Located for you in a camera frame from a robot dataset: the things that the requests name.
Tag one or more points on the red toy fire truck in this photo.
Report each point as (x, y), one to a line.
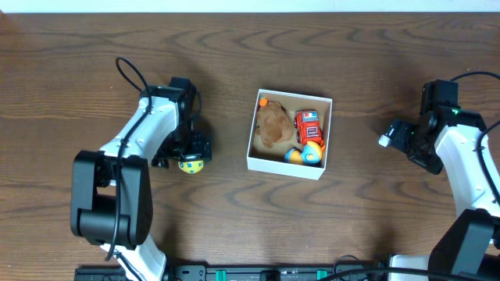
(307, 123)

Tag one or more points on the white cardboard box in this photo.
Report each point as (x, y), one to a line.
(271, 160)

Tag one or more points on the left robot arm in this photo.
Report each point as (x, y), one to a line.
(111, 202)

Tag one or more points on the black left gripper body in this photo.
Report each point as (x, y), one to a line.
(199, 147)

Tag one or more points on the yellow ball with blue letters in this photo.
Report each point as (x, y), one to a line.
(191, 167)

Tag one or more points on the blue and yellow duck toy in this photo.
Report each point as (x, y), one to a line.
(311, 154)

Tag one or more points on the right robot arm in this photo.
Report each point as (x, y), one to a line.
(449, 138)

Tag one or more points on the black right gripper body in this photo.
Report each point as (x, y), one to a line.
(401, 133)

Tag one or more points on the black rail with green clips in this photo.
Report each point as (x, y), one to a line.
(200, 272)

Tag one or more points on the brown plush toy with carrot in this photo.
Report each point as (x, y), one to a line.
(273, 124)

